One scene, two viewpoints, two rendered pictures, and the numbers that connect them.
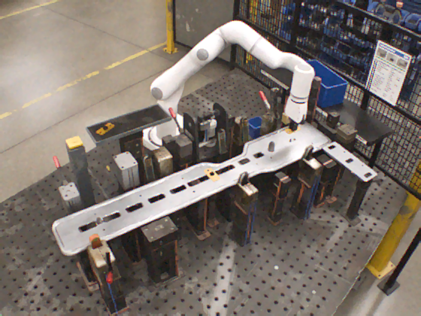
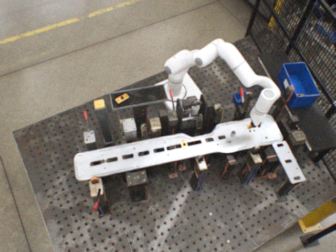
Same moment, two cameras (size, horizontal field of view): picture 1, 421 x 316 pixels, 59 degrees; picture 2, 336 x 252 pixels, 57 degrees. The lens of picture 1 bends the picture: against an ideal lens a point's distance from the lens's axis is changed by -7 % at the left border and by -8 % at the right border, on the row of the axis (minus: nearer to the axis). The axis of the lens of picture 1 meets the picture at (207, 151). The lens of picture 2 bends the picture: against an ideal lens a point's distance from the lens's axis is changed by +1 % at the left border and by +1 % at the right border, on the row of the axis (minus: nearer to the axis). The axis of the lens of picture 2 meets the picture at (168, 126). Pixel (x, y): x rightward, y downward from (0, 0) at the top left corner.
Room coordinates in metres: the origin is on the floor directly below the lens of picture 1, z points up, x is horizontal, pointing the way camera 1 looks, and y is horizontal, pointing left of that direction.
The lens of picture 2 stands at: (0.31, -0.21, 2.76)
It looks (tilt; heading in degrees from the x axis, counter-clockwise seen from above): 57 degrees down; 17
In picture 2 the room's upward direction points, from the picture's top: 3 degrees clockwise
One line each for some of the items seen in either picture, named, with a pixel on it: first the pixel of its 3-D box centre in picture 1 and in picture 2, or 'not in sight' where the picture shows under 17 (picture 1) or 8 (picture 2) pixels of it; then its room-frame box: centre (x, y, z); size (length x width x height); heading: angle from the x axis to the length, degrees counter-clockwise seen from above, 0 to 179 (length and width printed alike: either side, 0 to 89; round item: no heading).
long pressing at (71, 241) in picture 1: (208, 177); (181, 146); (1.27, -0.01, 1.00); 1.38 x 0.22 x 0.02; 124
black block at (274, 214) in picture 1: (278, 199); (227, 169); (1.30, -0.34, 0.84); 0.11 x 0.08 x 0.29; 34
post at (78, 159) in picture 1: (83, 181); (104, 123); (1.29, 0.57, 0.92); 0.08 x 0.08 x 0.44; 34
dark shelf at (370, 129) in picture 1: (321, 98); (295, 96); (1.96, -0.65, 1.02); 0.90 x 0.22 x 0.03; 34
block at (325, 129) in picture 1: (322, 148); (279, 136); (1.69, -0.63, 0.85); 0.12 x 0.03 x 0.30; 34
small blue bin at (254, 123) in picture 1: (255, 127); (240, 100); (2.01, -0.29, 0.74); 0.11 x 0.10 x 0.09; 124
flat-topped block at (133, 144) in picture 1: (133, 162); (140, 116); (1.43, 0.36, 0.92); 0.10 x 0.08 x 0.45; 124
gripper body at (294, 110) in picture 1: (297, 107); (258, 114); (1.55, -0.41, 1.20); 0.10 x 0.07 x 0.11; 34
